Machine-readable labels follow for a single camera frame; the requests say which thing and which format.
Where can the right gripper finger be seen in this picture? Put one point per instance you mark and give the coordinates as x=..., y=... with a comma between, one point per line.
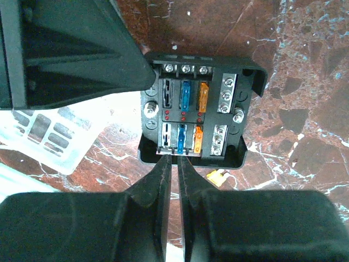
x=125, y=226
x=257, y=225

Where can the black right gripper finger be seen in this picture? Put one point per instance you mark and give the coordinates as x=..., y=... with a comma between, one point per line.
x=56, y=53

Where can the small yellow fuse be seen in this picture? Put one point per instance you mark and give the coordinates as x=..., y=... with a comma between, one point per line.
x=218, y=177

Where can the black fuse box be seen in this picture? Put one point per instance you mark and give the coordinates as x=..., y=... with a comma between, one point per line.
x=197, y=107

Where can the clear plastic fuse box cover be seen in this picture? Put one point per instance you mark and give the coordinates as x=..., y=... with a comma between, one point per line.
x=85, y=147

